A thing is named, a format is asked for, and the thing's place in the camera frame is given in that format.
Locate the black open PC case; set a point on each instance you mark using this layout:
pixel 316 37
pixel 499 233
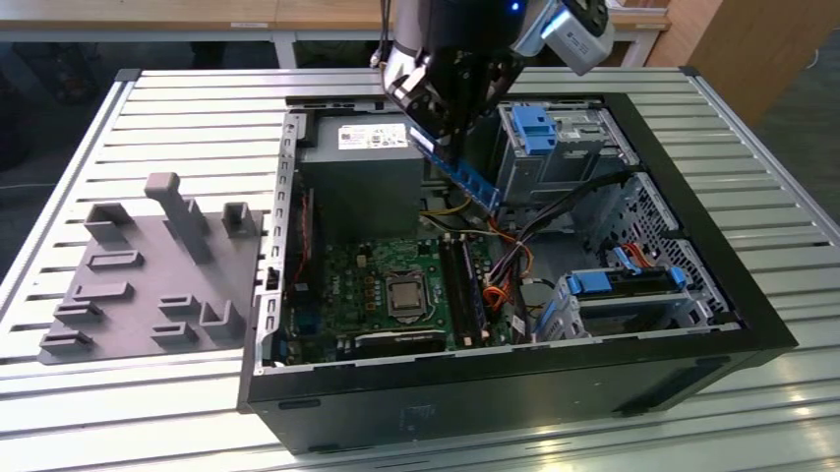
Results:
pixel 459 403

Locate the grey power supply unit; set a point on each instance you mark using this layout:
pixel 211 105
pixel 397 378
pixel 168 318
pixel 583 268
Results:
pixel 360 196

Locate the hard disk in blue carrier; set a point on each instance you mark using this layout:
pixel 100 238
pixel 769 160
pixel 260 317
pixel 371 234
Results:
pixel 590 284

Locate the grey metal disk bay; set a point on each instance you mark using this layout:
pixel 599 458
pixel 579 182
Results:
pixel 655 307

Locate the silver CPU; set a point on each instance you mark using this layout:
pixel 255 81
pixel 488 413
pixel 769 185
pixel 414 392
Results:
pixel 407 296

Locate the green motherboard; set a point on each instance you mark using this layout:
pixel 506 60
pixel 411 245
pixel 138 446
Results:
pixel 340 295

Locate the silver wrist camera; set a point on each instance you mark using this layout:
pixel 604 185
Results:
pixel 576 41

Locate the black graphics card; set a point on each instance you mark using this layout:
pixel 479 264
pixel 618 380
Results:
pixel 400 340

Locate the grey metal drive cage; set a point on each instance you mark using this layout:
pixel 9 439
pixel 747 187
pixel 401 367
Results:
pixel 563 167

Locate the wooden desk white frame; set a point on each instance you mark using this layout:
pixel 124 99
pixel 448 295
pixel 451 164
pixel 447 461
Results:
pixel 130 12

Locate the blue plastic drive latch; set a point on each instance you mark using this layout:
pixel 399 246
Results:
pixel 534 130

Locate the wooden cabinet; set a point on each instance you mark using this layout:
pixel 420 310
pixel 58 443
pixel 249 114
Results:
pixel 754 49

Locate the grey parts rack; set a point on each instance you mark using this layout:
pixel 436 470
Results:
pixel 150 295

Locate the round grey case speaker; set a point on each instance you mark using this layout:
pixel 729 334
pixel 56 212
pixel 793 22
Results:
pixel 534 296

